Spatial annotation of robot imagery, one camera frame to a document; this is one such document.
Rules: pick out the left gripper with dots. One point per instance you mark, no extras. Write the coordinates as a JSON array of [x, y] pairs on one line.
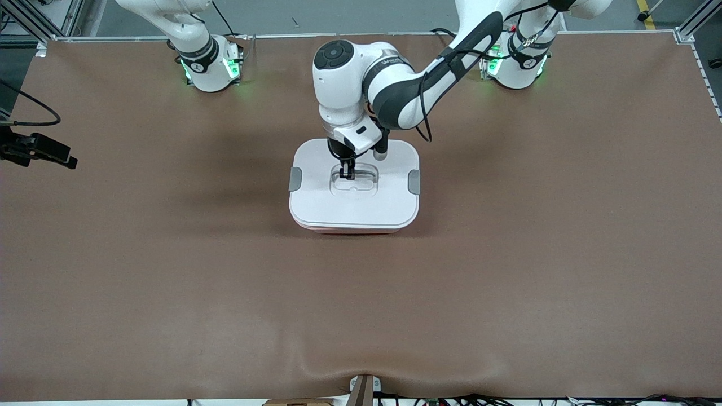
[[339, 149]]

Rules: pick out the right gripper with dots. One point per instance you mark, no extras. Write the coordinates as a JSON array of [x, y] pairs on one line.
[[21, 150]]

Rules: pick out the white storage box lid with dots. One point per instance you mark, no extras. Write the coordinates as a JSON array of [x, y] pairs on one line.
[[353, 211]]

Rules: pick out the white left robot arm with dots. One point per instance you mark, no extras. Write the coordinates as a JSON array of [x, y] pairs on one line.
[[338, 84]]

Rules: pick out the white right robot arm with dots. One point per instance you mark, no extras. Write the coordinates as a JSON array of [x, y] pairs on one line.
[[197, 56]]

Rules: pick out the grey lid latch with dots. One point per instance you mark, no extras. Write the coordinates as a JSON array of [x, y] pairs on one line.
[[295, 179], [414, 182]]

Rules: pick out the large table cover mat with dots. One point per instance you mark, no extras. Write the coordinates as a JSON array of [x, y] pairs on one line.
[[507, 282]]

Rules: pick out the brown cardboard piece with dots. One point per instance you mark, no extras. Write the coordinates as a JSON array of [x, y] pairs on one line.
[[299, 402]]

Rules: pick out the black-footed stand leg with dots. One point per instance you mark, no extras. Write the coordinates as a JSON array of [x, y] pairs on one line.
[[642, 17]]

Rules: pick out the black round floor object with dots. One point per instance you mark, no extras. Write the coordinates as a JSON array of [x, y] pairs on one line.
[[715, 63]]

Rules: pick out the aluminium frame profile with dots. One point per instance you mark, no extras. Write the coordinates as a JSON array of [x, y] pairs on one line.
[[696, 20], [70, 17]]

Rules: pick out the silver arm base bracket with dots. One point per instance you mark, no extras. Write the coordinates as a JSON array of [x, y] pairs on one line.
[[241, 45], [486, 67]]

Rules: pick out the front camera mount bracket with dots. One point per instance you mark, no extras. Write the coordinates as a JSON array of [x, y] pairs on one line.
[[361, 395]]

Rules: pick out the perforated table side rail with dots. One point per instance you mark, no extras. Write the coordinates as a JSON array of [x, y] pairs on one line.
[[707, 82]]

